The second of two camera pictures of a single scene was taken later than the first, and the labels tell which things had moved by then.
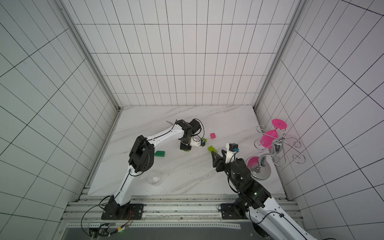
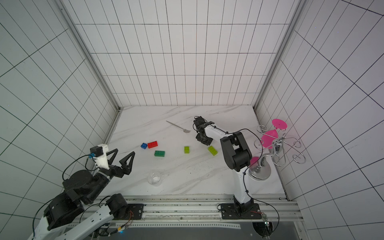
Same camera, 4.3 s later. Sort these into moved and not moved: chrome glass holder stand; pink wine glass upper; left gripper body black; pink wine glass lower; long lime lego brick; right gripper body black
Moved: right gripper body black; left gripper body black
Not moved: pink wine glass upper; chrome glass holder stand; pink wine glass lower; long lime lego brick
